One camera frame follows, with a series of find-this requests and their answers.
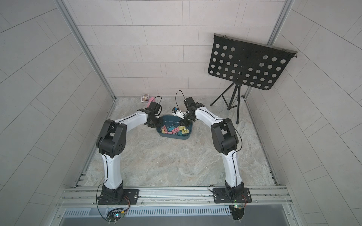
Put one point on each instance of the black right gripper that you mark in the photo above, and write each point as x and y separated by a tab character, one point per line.
186	122

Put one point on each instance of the right circuit board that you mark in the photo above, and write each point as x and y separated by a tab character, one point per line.
237	212

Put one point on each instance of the aluminium mounting rail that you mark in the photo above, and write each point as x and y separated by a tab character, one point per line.
151	196

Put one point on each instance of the teal plastic storage box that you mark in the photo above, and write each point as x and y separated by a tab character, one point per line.
170	119

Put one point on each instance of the left circuit board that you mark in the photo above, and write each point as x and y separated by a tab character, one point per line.
115	215

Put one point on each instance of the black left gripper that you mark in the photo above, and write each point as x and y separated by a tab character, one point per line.
160	124

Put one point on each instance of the binder clips pile in box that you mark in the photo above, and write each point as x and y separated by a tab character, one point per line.
175	130

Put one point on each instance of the circuit board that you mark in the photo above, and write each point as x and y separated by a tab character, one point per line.
115	215
237	212

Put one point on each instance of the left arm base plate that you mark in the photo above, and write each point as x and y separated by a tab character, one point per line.
118	197

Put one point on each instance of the black music stand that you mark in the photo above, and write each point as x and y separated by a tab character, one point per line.
247	63

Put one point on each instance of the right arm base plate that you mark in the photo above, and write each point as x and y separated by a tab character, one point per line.
223	195

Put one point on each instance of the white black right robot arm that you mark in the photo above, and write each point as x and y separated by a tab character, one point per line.
225	140

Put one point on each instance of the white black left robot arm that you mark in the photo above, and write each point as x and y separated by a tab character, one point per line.
111	143

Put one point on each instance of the small card box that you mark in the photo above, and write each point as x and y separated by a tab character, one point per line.
144	98

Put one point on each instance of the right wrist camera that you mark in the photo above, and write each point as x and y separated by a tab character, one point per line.
177	112

